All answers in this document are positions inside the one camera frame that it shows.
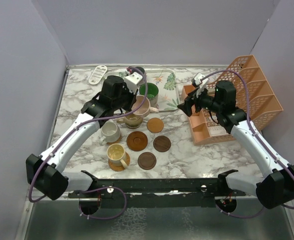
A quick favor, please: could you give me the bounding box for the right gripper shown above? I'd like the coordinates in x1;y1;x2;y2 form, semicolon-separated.
178;84;222;117

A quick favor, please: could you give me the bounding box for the tan brown mug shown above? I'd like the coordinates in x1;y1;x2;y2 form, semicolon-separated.
116;114;143;129

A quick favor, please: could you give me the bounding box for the pink mug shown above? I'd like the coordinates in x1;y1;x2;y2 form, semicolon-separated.
132;95;159;118

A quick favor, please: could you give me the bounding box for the white cream mug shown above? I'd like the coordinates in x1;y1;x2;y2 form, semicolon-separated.
99;121;121;146

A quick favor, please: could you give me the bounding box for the dark walnut coaster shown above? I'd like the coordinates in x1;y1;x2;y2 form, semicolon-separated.
138;152;156;170
153;135;171;153

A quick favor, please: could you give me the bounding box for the yellow mug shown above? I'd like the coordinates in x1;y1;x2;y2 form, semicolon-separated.
107;143;128;169

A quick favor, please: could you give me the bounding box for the dark walnut coaster front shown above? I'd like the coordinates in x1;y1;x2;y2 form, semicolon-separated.
138;152;156;170

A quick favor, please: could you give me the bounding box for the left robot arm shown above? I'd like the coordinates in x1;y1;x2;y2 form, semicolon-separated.
26;73;143;200

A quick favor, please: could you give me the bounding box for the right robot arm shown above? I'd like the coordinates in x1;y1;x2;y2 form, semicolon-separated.
178;80;294;209

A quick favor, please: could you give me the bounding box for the light wood coaster right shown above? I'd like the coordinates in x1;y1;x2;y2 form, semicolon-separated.
147;117;164;133

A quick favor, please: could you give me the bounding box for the large brown wood coaster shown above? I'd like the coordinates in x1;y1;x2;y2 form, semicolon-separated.
126;131;148;152

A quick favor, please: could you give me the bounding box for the woven rattan coaster front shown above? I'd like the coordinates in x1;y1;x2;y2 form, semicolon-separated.
108;152;130;172

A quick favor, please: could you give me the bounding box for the white barcode tag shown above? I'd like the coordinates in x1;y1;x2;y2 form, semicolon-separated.
88;65;108;85

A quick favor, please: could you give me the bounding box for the floral serving tray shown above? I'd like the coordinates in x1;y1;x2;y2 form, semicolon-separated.
104;68;181;112

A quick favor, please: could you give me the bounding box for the green floral mug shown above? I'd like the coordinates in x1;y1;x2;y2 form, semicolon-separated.
139;82;159;107

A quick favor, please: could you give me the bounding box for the grey blue mug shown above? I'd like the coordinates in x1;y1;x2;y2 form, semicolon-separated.
126;66;145;75

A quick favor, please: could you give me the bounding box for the orange plastic file organizer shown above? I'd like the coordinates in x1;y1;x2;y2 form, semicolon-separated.
182;55;283;146

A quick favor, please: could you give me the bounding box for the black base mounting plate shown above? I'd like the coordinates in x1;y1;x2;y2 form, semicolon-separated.
68;174;245;209

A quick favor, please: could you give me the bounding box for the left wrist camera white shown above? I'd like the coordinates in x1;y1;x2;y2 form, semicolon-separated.
124;72;143;93

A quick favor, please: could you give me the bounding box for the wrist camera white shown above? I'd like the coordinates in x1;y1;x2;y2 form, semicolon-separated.
124;72;143;93
192;72;209;97

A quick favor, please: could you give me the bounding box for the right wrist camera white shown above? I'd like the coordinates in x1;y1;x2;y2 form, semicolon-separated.
192;72;209;97

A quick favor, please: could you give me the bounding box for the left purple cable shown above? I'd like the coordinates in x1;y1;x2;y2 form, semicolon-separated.
28;66;148;220

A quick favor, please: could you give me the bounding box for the purple cable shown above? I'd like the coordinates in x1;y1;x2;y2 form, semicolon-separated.
199;69;294;219
28;66;148;220

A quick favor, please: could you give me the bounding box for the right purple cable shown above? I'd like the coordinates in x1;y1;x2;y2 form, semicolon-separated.
199;69;294;219

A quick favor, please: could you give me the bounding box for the aluminium rail frame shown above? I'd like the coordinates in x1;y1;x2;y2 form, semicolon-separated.
14;65;294;240

